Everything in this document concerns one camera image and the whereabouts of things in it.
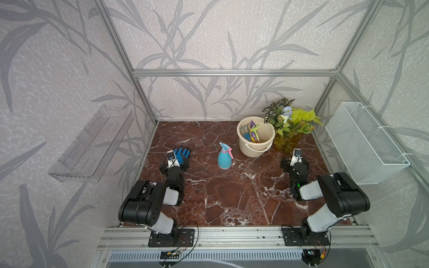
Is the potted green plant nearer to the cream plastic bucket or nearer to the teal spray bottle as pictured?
the cream plastic bucket

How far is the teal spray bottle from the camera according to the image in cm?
86

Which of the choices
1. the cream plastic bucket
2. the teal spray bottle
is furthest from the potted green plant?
the teal spray bottle

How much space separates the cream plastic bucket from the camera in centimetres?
93

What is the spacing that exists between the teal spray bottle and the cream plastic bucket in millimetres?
105
